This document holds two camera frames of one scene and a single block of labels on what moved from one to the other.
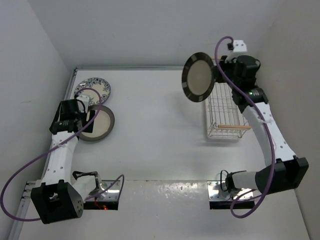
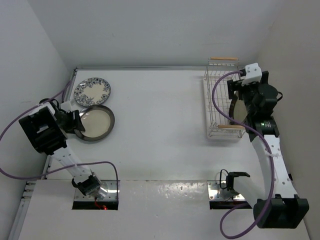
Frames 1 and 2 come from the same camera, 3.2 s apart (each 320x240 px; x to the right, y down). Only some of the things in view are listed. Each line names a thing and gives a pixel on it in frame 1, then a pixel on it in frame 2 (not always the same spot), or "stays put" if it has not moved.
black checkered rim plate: x=198 y=77 → x=237 y=110
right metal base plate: x=215 y=193 stays put
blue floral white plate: x=100 y=85 stays put
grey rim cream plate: x=103 y=126 stays put
